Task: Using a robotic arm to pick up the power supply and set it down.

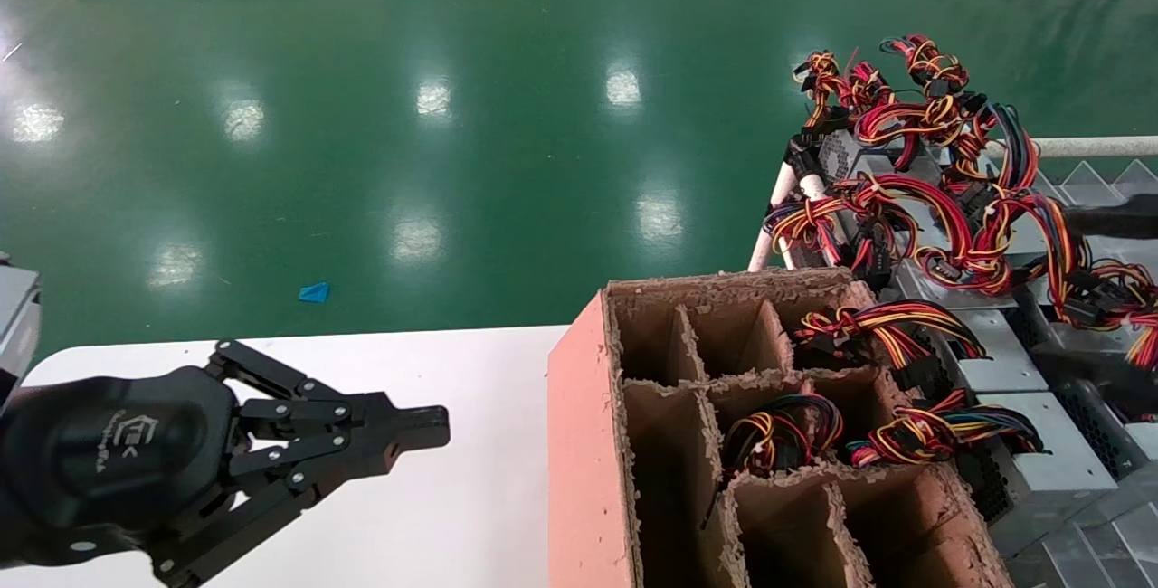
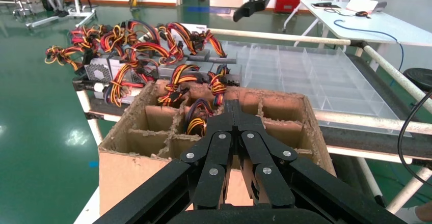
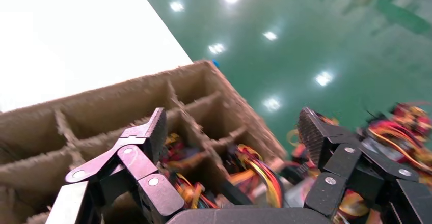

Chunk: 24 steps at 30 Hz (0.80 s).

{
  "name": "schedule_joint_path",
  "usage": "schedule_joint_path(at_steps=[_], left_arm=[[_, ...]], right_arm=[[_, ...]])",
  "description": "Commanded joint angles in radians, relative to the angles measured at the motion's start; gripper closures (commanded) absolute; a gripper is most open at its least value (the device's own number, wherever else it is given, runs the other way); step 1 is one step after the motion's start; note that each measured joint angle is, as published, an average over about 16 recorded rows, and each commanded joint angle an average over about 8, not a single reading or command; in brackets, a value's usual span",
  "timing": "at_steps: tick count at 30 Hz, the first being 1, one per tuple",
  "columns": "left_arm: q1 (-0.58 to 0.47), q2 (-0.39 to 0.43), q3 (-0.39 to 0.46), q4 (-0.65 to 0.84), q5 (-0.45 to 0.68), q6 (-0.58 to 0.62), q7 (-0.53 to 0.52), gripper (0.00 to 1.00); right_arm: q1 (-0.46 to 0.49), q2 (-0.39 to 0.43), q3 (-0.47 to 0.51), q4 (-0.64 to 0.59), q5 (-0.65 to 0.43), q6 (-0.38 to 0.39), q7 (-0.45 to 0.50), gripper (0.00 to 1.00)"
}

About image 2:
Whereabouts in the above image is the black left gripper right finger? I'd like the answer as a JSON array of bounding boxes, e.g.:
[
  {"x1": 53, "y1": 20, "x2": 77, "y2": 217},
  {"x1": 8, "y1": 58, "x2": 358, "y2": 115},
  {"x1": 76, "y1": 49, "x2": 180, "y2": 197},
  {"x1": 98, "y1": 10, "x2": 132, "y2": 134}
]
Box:
[{"x1": 235, "y1": 100, "x2": 406, "y2": 224}]

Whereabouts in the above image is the white desk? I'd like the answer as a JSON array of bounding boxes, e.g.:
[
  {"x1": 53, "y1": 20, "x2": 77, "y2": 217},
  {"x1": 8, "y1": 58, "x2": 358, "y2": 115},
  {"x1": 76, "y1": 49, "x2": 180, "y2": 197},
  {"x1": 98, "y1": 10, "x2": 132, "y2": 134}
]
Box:
[{"x1": 283, "y1": 0, "x2": 432, "y2": 48}]

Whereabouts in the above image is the clear plastic divided tray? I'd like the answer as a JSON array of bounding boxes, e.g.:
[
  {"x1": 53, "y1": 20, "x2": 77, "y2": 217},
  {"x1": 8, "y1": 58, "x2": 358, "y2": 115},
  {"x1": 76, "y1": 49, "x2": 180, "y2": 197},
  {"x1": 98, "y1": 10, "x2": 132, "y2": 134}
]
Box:
[{"x1": 215, "y1": 40, "x2": 413, "y2": 138}]

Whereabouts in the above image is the black hanging cable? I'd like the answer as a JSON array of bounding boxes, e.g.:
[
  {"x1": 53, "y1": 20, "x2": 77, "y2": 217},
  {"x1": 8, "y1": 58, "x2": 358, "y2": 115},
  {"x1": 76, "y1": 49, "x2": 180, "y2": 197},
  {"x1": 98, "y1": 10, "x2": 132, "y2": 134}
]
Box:
[{"x1": 397, "y1": 91, "x2": 432, "y2": 187}]

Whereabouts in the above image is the cable bundle in box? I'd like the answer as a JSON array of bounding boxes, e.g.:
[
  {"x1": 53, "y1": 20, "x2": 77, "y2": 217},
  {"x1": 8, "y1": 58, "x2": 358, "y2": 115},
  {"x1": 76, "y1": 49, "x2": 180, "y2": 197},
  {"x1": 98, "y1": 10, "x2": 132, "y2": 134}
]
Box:
[{"x1": 183, "y1": 97, "x2": 214, "y2": 137}]

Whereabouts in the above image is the grey metal floor stand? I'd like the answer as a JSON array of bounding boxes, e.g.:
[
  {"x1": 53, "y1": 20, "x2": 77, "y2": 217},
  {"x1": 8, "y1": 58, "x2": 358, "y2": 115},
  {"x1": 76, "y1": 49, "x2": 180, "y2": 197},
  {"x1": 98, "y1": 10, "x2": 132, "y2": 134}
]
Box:
[{"x1": 25, "y1": 0, "x2": 97, "y2": 28}]

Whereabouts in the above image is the red cabinet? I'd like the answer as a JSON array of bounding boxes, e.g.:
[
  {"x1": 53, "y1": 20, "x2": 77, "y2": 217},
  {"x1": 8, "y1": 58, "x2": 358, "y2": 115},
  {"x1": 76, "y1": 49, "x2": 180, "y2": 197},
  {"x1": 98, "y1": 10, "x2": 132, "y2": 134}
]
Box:
[{"x1": 274, "y1": 0, "x2": 304, "y2": 14}]

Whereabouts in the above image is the grey power supply with cables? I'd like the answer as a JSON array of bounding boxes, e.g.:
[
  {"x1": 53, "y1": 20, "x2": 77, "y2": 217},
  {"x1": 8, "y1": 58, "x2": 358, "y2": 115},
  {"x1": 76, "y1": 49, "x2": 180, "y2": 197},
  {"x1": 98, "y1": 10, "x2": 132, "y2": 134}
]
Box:
[
  {"x1": 202, "y1": 64, "x2": 244, "y2": 107},
  {"x1": 161, "y1": 21, "x2": 237, "y2": 65},
  {"x1": 83, "y1": 57, "x2": 149, "y2": 108},
  {"x1": 71, "y1": 23, "x2": 136, "y2": 58},
  {"x1": 126, "y1": 20, "x2": 184, "y2": 65},
  {"x1": 156, "y1": 64, "x2": 206, "y2": 107}
]

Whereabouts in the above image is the cardboard box with dividers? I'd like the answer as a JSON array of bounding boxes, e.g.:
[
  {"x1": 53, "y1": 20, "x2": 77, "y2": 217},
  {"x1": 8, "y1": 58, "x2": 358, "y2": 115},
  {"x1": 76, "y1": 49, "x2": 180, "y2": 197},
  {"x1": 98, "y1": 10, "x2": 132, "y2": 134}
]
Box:
[{"x1": 98, "y1": 79, "x2": 338, "y2": 216}]

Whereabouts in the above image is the blue desk cable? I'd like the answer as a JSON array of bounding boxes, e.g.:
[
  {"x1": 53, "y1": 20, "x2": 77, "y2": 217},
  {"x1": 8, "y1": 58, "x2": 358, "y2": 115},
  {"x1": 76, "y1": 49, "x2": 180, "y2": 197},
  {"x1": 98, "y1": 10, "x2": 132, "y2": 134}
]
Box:
[{"x1": 334, "y1": 19, "x2": 406, "y2": 72}]

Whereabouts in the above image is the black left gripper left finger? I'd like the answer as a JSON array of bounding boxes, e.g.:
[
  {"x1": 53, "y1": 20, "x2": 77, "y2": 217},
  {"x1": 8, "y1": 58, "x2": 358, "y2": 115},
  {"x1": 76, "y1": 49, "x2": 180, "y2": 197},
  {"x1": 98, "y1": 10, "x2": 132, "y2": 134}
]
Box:
[{"x1": 93, "y1": 99, "x2": 236, "y2": 224}]

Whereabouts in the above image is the white notebook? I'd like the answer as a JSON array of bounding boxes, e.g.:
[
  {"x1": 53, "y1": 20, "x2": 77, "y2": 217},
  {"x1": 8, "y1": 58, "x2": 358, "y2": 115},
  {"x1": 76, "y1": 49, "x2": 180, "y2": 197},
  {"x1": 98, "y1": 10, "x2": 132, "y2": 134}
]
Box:
[{"x1": 345, "y1": 0, "x2": 388, "y2": 13}]

